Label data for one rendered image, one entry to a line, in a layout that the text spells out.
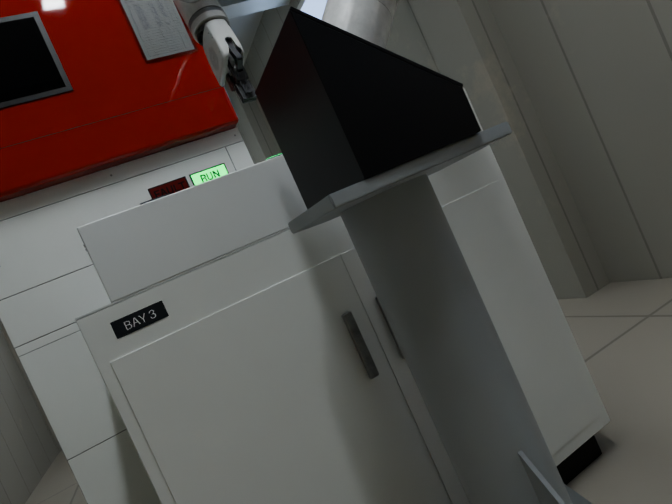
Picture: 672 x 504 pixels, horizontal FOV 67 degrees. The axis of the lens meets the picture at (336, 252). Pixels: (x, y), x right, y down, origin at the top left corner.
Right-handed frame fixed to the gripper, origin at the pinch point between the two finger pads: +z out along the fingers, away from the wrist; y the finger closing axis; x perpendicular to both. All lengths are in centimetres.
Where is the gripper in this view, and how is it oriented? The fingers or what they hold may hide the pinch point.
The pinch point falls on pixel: (246, 91)
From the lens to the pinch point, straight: 111.8
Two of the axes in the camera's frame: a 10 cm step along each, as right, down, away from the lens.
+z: 4.8, 8.6, -1.6
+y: 2.8, -3.3, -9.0
